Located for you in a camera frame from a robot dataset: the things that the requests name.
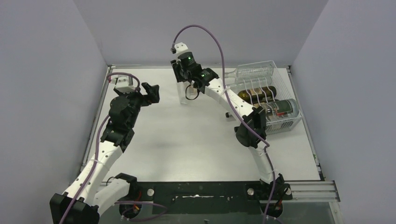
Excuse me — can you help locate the dark green wine bottle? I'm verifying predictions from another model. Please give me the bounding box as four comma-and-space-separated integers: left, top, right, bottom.
237, 86, 277, 104

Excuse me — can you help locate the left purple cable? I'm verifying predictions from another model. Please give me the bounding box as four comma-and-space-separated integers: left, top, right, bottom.
58, 73, 141, 224

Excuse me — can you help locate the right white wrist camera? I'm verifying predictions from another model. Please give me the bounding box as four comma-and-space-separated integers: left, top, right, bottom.
170, 42, 189, 57

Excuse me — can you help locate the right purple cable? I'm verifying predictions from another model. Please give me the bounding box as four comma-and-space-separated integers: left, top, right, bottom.
171, 24, 279, 224

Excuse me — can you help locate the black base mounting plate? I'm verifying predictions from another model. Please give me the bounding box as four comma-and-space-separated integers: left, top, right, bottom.
112, 173, 293, 222

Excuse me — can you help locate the clear square glass bottle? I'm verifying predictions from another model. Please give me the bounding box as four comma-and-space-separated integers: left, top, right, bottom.
225, 63, 274, 79

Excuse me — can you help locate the purple cable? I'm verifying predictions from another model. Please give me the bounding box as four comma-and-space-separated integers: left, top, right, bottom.
58, 73, 141, 224
171, 24, 279, 224

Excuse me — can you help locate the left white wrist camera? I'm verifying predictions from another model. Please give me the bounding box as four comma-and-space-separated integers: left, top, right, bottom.
111, 75, 135, 93

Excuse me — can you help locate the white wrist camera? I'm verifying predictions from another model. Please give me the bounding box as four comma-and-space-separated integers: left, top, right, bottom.
170, 42, 189, 57
111, 75, 135, 93

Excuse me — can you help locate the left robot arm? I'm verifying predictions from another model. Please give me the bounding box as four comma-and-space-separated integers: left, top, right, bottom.
49, 83, 160, 224

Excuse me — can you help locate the white wire wine rack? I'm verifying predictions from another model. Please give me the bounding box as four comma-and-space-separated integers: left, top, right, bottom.
231, 61, 302, 134

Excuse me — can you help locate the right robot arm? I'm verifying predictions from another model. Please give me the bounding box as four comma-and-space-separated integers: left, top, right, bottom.
170, 52, 277, 184

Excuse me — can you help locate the clear tall glass bottle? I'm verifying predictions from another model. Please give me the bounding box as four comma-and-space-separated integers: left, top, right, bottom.
177, 82, 190, 105

